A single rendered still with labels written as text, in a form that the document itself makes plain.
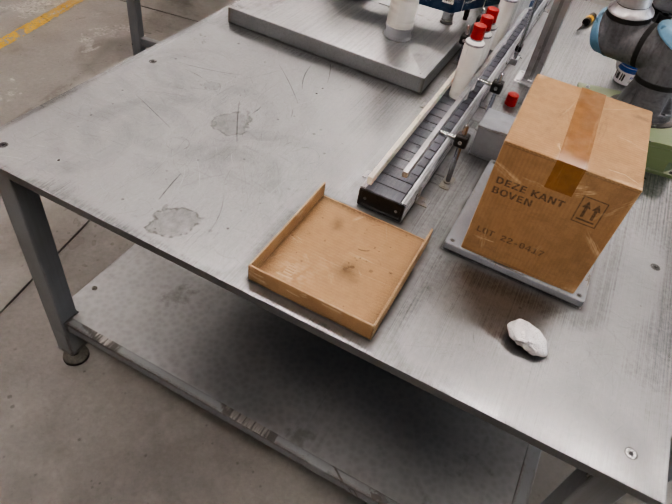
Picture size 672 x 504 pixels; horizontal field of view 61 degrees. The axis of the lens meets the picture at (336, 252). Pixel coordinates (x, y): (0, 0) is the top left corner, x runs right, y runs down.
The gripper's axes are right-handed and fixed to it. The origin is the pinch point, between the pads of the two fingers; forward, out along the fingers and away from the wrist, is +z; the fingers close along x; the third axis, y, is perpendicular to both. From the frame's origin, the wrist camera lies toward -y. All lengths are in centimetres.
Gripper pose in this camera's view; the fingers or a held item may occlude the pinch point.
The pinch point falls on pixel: (630, 67)
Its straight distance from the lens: 215.9
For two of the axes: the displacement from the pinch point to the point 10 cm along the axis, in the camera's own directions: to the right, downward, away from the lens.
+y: -3.0, 6.5, -7.0
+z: -1.3, 6.9, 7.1
